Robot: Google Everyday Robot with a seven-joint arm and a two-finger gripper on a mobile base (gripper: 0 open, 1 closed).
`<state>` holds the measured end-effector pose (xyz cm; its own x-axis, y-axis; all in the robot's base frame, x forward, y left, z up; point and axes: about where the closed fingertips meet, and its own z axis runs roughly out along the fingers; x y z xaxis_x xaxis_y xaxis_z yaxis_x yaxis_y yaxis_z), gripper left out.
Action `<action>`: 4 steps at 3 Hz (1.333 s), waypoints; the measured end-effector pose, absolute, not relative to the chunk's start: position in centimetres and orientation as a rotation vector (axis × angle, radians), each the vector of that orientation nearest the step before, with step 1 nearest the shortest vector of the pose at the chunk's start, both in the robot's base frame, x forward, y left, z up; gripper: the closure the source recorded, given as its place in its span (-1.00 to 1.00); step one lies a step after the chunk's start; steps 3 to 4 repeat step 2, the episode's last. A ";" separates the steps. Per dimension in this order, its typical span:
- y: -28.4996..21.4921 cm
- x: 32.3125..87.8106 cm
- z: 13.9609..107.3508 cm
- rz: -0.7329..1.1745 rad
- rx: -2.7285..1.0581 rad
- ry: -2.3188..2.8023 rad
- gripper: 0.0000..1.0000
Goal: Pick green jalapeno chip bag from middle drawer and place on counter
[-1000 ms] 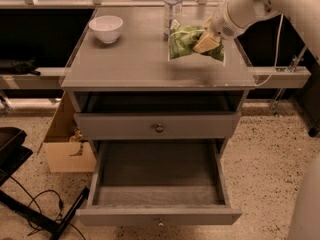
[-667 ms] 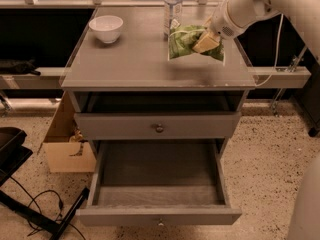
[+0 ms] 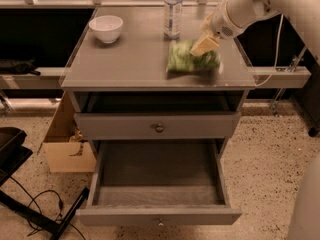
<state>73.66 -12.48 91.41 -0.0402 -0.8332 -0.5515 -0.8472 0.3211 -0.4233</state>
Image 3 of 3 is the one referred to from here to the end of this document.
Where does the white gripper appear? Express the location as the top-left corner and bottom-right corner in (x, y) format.
(190, 1), (245, 57)

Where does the green jalapeno chip bag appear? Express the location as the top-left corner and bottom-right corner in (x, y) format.
(166, 40), (220, 74)

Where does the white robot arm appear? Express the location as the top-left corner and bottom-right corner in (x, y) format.
(191, 0), (320, 240)

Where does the closed grey top drawer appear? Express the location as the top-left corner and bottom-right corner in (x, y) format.
(74, 112), (240, 140)

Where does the grey drawer cabinet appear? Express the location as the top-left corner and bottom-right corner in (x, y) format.
(59, 5), (257, 228)

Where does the open grey middle drawer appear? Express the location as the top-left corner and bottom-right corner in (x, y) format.
(77, 140), (242, 226)

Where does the clear plastic water bottle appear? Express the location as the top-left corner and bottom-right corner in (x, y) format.
(164, 0), (183, 39)

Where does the white ceramic bowl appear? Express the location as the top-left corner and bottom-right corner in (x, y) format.
(89, 15), (123, 43)

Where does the cardboard box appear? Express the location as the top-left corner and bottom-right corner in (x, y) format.
(42, 93), (96, 173)

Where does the black cloth on shelf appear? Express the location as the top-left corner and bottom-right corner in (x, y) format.
(0, 59), (41, 76)

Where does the black equipment stand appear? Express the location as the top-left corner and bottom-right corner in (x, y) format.
(0, 127), (89, 240)

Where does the metal shelf rail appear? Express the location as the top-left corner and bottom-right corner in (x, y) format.
(0, 66), (311, 90)

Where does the white cable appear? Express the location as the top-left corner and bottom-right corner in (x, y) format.
(255, 13), (284, 88)

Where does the black floor cable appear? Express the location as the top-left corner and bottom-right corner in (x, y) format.
(9, 176), (87, 240)

